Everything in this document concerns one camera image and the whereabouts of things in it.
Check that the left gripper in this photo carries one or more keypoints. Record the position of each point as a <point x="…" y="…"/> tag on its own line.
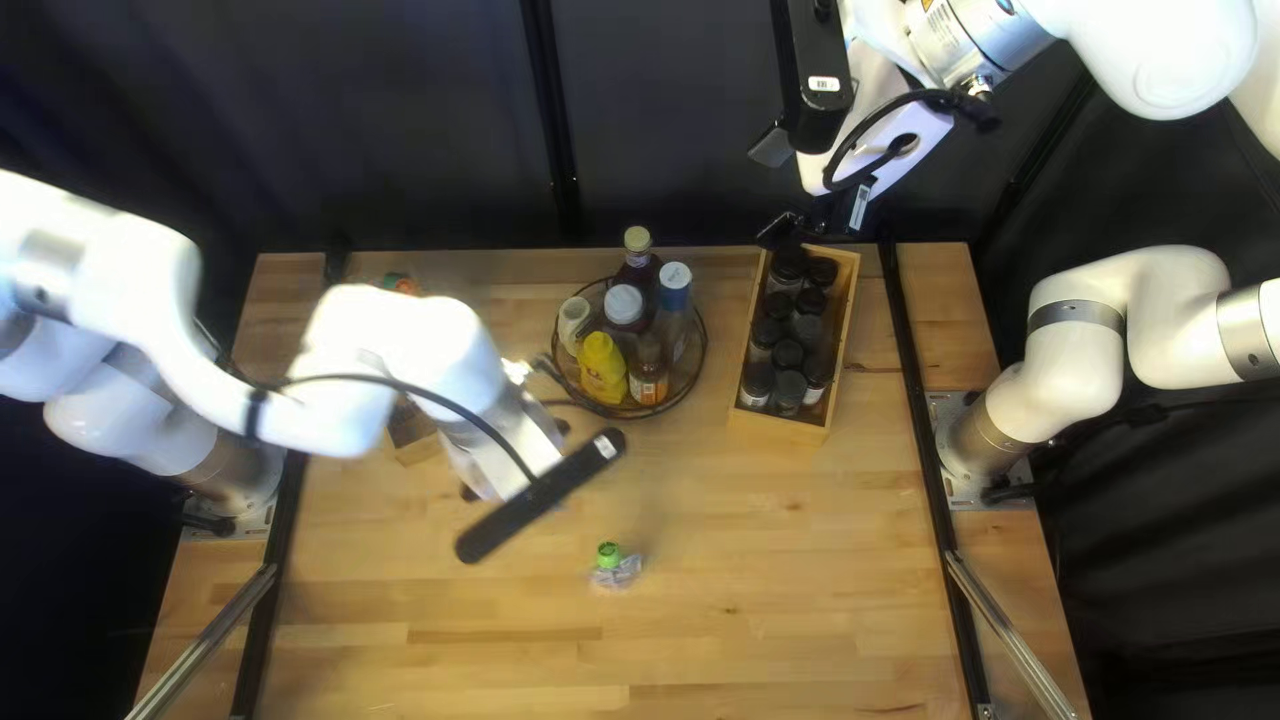
<point x="490" y="470"/>

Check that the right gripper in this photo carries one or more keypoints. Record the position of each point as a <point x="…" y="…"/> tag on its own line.
<point x="880" y="75"/>

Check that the red sauce bottle white cap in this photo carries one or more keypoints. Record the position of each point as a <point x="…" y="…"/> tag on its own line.
<point x="625" y="300"/>

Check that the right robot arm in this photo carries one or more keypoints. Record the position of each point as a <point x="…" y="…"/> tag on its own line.
<point x="1150" y="50"/>

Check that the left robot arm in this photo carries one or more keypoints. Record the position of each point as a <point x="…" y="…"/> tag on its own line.
<point x="100" y="290"/>

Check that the dressing bottle with blue cap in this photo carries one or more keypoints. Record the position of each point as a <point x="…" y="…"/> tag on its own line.
<point x="675" y="275"/>

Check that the clear pouch light green cap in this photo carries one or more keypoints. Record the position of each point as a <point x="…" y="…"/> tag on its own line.
<point x="608" y="555"/>

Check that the yellow mustard bottle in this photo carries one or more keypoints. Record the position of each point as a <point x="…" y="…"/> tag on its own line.
<point x="603" y="370"/>

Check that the dark sauce bottle beige lid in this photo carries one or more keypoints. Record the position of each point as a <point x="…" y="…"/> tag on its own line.
<point x="637" y="240"/>

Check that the cream white squeeze bottle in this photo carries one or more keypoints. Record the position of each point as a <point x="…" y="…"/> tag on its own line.
<point x="573" y="318"/>

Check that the amber bottle with orange label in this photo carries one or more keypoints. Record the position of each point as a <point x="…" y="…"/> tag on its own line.
<point x="648" y="380"/>

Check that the pouch with orange cap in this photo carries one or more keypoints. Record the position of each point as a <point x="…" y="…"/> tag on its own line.
<point x="402" y="285"/>

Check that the narrow wooden box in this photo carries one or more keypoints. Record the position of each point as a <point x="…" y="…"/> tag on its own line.
<point x="780" y="428"/>

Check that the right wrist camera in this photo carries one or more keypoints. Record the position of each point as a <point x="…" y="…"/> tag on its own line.
<point x="820" y="50"/>

